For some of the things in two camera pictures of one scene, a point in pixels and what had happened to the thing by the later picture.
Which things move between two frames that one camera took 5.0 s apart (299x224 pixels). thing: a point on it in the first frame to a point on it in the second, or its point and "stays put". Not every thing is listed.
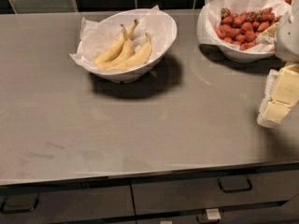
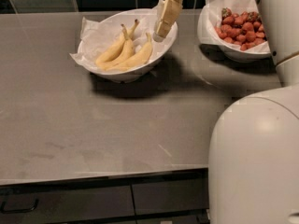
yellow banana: [114, 52] stays put
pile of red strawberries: [243, 29] stays put
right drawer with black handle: [155, 195] stays put
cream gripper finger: [281, 93] to [169, 12]
